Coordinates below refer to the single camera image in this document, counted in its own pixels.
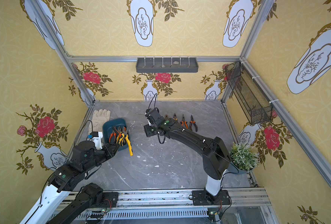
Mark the orange black long-nose pliers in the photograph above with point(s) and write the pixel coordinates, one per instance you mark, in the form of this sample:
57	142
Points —
192	125

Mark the teal plastic storage box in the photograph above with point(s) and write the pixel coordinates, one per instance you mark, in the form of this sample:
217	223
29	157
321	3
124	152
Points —
107	130

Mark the black wire mesh basket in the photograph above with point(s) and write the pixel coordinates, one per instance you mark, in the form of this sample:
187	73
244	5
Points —
250	97

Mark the beige work glove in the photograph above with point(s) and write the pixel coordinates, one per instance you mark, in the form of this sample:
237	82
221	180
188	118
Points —
99	118

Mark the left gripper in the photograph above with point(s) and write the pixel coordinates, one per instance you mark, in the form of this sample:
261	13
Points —
112	148

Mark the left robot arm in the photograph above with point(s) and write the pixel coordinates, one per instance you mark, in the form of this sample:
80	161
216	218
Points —
64	180

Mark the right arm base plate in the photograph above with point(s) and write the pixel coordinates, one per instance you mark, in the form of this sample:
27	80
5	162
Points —
202	197

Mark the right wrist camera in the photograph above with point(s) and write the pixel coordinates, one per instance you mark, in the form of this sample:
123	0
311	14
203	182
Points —
154	117

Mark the grey wall shelf tray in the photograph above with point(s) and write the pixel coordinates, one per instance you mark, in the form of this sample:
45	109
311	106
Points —
167	65

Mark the yellow black large pliers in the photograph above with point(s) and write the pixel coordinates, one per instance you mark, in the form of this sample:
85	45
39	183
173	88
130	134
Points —
126	138

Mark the aluminium corner frame post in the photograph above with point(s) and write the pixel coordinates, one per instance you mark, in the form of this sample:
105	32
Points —
264	9

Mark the orange black combination pliers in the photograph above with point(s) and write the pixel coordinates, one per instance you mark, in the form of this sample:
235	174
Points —
184	122

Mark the potted green plant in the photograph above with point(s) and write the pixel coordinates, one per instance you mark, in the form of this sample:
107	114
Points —
243	159

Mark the orange black box pliers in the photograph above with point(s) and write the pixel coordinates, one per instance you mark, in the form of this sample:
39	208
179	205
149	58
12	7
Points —
112	138

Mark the aluminium front rail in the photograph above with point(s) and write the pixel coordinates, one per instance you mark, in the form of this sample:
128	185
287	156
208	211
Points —
248	205

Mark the yellow black combination pliers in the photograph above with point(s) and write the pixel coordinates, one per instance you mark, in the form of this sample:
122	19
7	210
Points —
175	118

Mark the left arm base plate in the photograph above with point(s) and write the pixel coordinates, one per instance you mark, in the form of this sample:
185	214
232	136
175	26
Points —
107	200

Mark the orange black reversed pliers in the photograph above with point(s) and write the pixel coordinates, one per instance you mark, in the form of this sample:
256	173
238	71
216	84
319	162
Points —
117	130

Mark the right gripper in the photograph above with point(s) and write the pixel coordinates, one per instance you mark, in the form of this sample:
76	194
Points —
149	130

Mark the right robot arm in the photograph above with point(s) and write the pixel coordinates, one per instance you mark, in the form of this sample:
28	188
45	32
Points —
215	156

